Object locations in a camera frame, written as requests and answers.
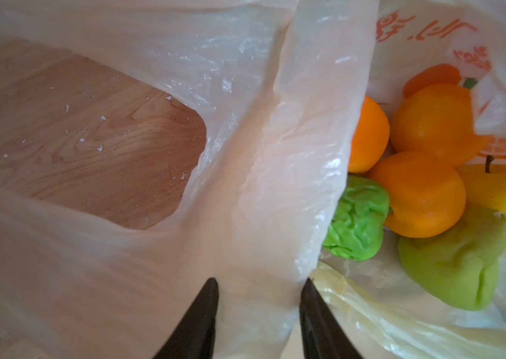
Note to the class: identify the yellow apple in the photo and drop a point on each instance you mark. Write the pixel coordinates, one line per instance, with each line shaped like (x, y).
(485, 184)

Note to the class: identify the translucent plastic bag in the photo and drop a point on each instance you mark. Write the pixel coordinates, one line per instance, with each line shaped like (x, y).
(279, 85)

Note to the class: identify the light green crinkled fruit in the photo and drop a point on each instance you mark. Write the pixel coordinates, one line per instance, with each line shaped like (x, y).
(356, 231)

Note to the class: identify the green pear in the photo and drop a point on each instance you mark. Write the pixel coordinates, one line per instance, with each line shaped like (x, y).
(460, 267)

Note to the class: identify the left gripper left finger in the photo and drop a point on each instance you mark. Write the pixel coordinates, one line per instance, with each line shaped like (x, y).
(194, 336)

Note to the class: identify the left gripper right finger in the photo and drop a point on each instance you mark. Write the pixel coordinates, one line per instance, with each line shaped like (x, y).
(322, 336)

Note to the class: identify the orange fruit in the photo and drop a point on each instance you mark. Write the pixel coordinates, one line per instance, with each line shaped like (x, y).
(427, 195)
(438, 120)
(370, 138)

